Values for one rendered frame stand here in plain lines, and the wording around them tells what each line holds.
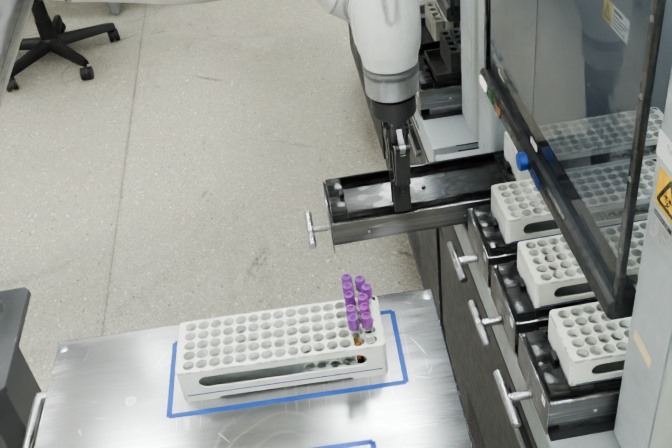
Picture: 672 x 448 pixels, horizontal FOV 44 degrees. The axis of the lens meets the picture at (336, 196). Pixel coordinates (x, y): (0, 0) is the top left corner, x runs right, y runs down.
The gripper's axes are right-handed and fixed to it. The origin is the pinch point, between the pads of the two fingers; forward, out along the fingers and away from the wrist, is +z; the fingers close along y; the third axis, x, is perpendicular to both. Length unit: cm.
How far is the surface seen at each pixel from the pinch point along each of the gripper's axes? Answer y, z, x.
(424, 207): -1.3, 3.9, -4.0
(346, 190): 7.6, 3.9, 9.2
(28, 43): 251, 72, 133
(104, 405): -36, 2, 51
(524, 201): -11.6, -2.2, -19.1
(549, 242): -21.6, -1.3, -20.0
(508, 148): 6.0, -0.7, -21.7
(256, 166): 136, 83, 33
